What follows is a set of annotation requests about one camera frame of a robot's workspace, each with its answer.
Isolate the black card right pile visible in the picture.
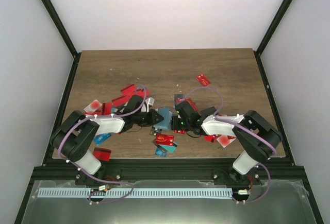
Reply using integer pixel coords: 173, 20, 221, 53
200, 107, 218, 116

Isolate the blue leather card holder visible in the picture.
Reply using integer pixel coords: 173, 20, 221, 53
153, 107, 173, 131

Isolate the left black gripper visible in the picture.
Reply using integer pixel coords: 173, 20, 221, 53
134, 109, 164, 127

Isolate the blue card left pile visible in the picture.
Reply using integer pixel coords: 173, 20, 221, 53
93, 133, 111, 146

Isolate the red card black stripe front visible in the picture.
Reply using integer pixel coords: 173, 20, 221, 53
93, 147, 111, 161

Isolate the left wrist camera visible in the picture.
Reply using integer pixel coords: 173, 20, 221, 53
141, 97, 155, 112

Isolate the lone red card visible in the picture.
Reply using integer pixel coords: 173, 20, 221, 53
195, 74, 211, 87

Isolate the light blue slotted cable duct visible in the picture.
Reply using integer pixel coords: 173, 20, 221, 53
37, 187, 233, 199

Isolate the white red circle card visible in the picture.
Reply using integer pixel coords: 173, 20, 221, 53
84, 99, 102, 113
217, 135, 236, 148

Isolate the white red circle card left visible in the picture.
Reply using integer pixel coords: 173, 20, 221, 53
84, 99, 102, 113

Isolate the red VIP card front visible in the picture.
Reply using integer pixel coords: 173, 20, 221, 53
155, 133, 174, 146

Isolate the black aluminium frame rail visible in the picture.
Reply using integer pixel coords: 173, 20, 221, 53
31, 158, 306, 181

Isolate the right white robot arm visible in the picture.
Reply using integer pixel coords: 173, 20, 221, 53
171, 100, 283, 184

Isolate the white red circle card right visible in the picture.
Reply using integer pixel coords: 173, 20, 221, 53
217, 135, 236, 148

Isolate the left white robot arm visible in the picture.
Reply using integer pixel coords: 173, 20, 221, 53
50, 95, 164, 185

